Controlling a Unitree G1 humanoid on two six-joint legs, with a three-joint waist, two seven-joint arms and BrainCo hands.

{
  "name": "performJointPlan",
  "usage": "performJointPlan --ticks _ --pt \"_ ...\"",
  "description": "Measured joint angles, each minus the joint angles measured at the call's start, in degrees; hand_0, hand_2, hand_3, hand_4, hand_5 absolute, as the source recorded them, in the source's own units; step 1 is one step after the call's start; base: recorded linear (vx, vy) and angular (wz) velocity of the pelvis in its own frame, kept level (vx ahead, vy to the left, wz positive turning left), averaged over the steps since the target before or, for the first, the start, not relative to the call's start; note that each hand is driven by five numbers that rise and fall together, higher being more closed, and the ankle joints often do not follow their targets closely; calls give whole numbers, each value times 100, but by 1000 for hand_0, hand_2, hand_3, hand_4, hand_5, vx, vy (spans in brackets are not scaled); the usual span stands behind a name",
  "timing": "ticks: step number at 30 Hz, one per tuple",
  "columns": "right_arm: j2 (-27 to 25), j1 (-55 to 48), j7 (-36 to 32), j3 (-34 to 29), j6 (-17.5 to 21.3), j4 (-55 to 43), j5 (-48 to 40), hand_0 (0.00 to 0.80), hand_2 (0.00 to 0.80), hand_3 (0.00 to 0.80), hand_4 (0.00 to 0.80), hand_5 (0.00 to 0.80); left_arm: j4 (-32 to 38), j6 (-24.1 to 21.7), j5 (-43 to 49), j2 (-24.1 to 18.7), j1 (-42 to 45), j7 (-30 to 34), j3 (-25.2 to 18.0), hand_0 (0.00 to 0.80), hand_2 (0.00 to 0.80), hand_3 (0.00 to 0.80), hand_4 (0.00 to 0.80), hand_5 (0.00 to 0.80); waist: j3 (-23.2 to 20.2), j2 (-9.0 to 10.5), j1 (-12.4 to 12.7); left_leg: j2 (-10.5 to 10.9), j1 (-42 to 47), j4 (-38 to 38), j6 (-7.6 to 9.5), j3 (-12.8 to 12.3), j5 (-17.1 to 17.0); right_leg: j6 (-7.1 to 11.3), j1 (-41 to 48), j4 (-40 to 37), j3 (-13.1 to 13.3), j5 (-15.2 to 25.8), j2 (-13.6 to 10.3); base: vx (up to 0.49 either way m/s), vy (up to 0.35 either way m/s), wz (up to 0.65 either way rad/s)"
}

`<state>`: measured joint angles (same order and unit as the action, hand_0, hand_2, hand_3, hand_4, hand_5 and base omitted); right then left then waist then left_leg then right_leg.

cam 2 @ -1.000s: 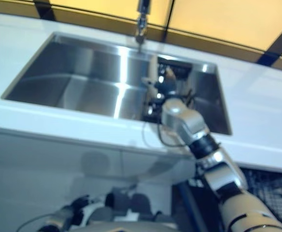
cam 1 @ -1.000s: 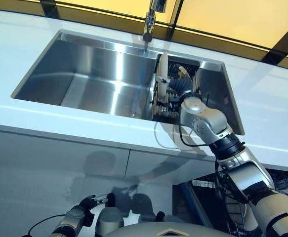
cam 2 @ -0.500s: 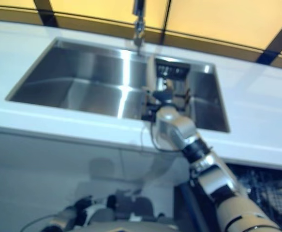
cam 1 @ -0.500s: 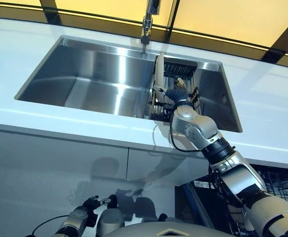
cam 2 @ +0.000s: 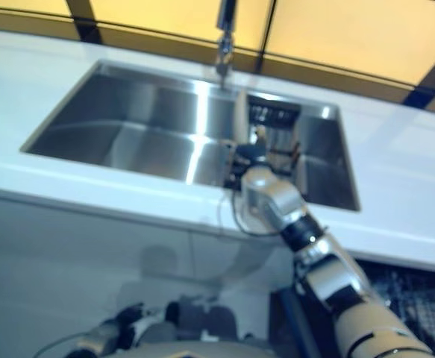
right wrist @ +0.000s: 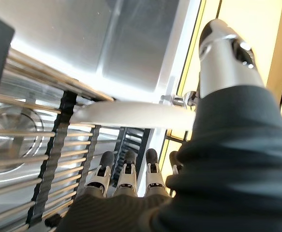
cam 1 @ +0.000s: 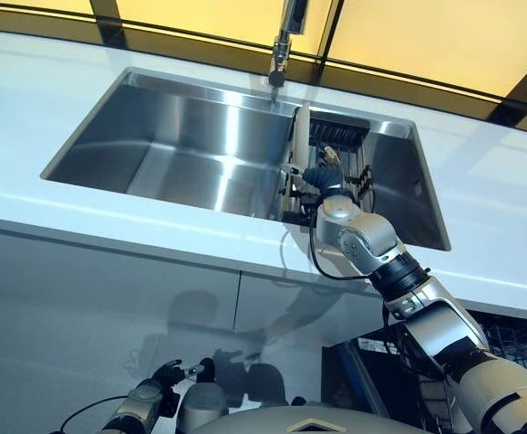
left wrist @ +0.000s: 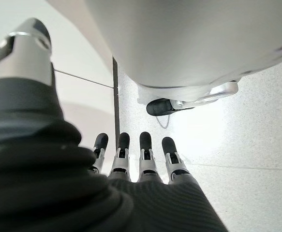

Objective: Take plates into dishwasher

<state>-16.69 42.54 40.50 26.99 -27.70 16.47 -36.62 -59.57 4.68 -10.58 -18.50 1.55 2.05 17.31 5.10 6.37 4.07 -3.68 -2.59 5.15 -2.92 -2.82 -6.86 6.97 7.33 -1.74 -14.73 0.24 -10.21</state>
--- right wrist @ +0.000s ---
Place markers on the cream ceramic plate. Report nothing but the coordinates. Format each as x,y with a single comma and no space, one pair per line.
136,116

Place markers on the chrome kitchen faucet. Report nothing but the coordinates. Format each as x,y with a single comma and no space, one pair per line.
178,100

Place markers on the black dish drying rack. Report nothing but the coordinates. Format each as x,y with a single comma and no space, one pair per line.
58,135

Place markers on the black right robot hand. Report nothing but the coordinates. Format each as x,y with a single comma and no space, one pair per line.
215,169

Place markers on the stainless steel sink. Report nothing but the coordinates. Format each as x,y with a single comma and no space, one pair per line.
107,43

